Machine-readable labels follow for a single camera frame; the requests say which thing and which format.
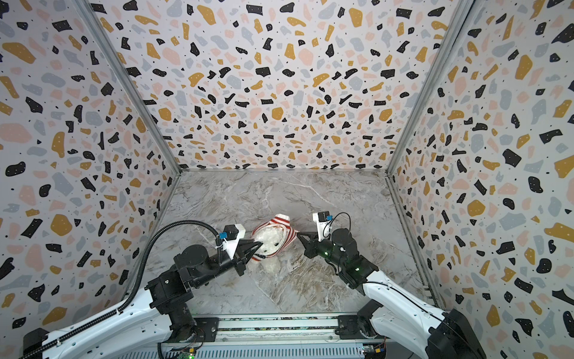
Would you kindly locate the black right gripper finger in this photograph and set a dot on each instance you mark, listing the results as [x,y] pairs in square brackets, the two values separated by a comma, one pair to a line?
[308,247]
[308,236]

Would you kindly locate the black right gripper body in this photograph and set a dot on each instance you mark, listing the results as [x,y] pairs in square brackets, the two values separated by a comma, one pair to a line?
[317,247]

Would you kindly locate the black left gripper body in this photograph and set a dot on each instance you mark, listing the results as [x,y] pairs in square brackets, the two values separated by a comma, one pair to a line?
[222,266]

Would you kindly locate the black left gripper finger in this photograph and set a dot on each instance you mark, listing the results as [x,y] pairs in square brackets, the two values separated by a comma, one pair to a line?
[248,247]
[251,258]

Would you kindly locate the red white striped knit sweater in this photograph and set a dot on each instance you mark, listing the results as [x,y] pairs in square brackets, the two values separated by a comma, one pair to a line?
[284,220]

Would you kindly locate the white plush teddy bear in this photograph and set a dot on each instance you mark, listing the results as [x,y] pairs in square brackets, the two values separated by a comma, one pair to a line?
[273,238]

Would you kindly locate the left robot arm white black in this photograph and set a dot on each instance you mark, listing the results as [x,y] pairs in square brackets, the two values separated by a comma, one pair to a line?
[154,314]

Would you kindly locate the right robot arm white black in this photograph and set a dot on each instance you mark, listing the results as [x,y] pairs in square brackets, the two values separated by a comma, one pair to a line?
[393,312]

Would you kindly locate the white ribbed vent strip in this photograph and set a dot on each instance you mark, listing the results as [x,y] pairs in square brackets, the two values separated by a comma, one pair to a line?
[329,350]

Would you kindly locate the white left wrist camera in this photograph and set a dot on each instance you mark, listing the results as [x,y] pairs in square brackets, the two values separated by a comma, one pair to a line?
[228,240]

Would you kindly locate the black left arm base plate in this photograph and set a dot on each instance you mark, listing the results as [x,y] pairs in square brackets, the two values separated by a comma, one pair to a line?
[200,330]

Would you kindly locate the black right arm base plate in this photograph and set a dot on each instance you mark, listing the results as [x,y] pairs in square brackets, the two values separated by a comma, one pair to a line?
[354,327]

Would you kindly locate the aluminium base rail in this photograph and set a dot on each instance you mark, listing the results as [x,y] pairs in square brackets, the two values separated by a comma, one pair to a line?
[248,330]

